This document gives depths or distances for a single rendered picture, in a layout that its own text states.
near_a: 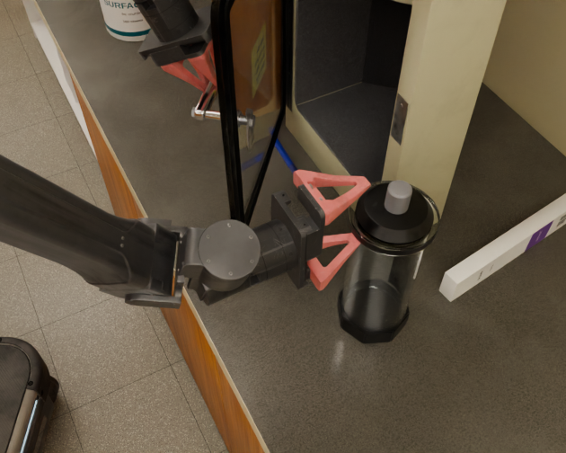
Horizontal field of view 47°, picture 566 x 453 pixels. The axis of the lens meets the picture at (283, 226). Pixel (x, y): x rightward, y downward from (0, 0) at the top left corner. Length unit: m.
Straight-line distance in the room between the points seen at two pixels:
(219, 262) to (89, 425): 1.41
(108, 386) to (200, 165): 1.01
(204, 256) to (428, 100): 0.37
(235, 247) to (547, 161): 0.76
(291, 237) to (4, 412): 1.22
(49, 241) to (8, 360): 1.32
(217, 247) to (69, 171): 1.97
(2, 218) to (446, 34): 0.51
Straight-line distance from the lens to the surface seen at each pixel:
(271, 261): 0.67
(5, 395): 1.80
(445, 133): 0.90
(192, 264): 0.58
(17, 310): 2.21
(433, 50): 0.77
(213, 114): 0.83
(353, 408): 0.89
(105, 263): 0.58
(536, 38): 1.27
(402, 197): 0.74
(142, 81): 1.33
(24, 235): 0.51
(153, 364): 2.00
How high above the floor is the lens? 1.76
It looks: 52 degrees down
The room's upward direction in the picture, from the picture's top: straight up
